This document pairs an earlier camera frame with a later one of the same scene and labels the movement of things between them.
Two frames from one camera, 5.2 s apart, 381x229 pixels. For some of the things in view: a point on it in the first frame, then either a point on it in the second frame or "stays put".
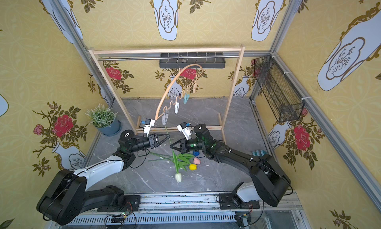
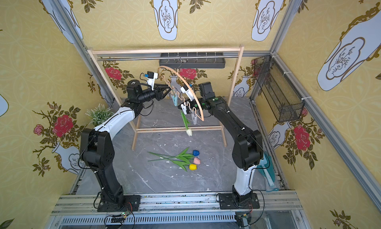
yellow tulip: x=182 y=161 stays put
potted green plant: x=104 y=119 stays put
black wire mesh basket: x=285 y=104 stays put
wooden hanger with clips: x=180 y=96 → x=191 y=87
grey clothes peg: x=164 y=117 → x=194 y=118
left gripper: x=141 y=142 → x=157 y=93
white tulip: x=178 y=175 → x=187 y=124
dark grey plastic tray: x=205 y=63 stays put
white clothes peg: x=176 y=107 → x=184 y=108
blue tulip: x=195 y=153 stays put
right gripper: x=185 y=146 → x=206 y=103
